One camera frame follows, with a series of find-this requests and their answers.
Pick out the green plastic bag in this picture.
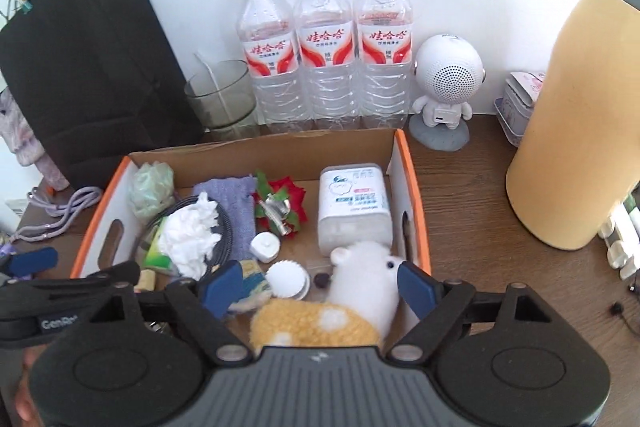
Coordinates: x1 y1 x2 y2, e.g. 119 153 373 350
127 161 177 223

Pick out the white straw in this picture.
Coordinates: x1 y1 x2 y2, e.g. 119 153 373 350
194 51 236 128

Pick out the yellow and white plush toy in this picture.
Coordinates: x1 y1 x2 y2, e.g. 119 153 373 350
249 241 407 350

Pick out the grey braided metal hose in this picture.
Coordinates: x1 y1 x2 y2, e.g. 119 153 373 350
132 197 236 270

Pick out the red and green flower brooch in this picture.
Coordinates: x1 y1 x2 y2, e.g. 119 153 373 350
252 171 307 239

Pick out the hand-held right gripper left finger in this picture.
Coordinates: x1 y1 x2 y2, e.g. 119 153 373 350
62 258 255 367

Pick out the purple fabric pouch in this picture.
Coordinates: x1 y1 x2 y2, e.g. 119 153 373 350
191 174 257 264

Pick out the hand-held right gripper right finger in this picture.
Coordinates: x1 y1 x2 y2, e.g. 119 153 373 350
387 260 573 365

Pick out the person's left hand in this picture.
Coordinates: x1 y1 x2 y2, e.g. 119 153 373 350
14 347 48 425

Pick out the white power strip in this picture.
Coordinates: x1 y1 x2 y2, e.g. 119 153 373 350
597 202 640 280

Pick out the small yellow box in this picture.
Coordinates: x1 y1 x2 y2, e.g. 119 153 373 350
134 268 157 294

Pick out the translucent cotton swab box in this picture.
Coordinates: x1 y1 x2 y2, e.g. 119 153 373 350
317 164 393 258

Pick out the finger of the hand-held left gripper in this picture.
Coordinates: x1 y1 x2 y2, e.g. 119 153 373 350
0 261 142 310
0 247 58 280

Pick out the white tissue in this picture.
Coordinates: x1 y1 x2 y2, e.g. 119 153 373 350
159 192 223 280

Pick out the clear water bottle red label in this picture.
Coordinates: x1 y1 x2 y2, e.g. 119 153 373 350
352 0 416 130
236 0 313 135
292 0 362 131

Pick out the small white round case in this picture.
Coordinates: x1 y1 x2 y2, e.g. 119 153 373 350
250 232 280 264

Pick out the grey glass cup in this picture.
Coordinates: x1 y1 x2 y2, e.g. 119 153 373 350
184 59 261 140

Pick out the white ribbed jar lid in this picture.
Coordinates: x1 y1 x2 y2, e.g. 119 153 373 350
266 259 312 300

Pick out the dark blue painted packet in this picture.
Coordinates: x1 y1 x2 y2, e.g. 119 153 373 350
231 259 273 310

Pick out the purple textured vase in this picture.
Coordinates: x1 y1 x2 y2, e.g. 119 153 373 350
0 87 71 190

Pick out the red cardboard box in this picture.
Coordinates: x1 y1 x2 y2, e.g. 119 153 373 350
70 128 432 353

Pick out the white robot speaker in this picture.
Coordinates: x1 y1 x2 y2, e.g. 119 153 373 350
408 33 487 152

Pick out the black paper bag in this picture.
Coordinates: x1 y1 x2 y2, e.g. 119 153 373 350
0 0 206 190

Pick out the clear packet with purple disc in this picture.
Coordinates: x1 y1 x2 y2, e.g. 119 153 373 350
306 259 335 292

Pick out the grey cord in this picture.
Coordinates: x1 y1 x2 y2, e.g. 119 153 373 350
10 187 103 248

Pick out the small printed tin box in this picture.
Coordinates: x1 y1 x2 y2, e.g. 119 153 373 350
494 70 548 148

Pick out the green tissue packet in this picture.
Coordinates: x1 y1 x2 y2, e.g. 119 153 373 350
142 227 181 273

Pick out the yellow thermos jug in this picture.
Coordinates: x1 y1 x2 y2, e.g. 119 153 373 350
505 0 640 251

